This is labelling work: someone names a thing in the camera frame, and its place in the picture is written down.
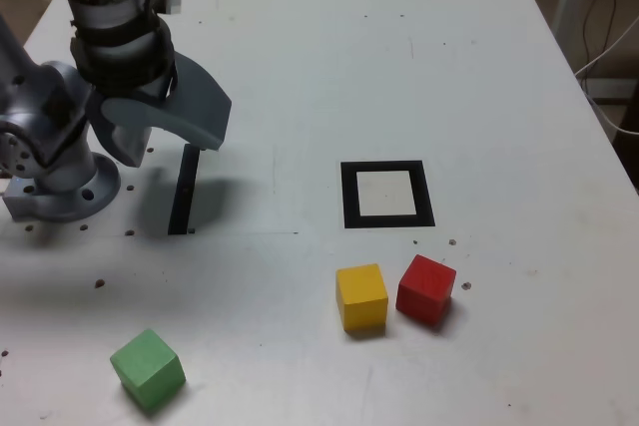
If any black tape strip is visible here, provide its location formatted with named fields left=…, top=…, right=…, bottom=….
left=168, top=144, right=201, bottom=236

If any white cable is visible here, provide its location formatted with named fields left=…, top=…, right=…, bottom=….
left=573, top=21, right=639, bottom=137

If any pale long box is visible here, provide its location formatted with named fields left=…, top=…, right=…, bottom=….
left=581, top=74, right=639, bottom=101

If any black tape square outline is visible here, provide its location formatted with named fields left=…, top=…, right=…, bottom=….
left=339, top=160, right=436, bottom=230

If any green cube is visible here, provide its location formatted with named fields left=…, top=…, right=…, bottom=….
left=109, top=328, right=187, bottom=415

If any yellow cube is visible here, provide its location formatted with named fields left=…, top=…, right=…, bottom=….
left=334, top=262, right=390, bottom=333

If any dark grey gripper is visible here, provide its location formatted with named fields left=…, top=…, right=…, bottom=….
left=89, top=53, right=234, bottom=169

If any red cube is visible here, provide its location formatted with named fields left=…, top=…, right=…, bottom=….
left=395, top=253, right=458, bottom=330

